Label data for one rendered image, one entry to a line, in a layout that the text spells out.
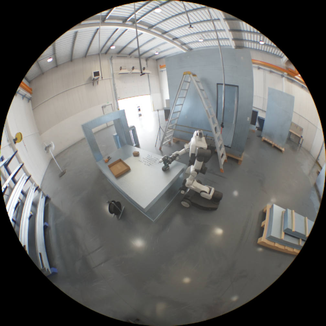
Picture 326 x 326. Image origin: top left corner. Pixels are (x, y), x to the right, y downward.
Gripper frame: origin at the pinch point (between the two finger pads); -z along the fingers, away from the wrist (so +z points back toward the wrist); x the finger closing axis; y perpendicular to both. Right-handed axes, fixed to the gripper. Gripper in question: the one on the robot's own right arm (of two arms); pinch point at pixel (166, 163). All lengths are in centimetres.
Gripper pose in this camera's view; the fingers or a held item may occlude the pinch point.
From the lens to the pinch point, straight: 155.7
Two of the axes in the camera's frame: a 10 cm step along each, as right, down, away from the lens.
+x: 7.3, 3.5, -5.9
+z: 6.8, -5.0, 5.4
